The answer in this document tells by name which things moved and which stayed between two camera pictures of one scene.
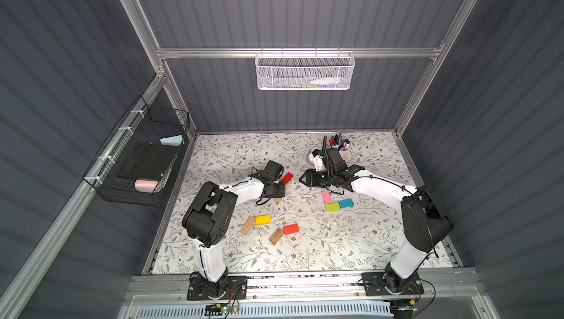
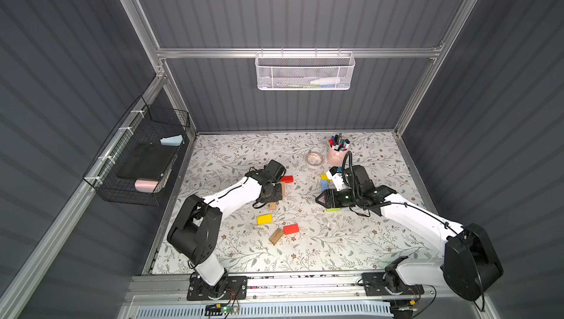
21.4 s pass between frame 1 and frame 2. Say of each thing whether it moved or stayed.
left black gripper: stayed
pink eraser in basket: stayed
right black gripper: moved
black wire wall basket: stayed
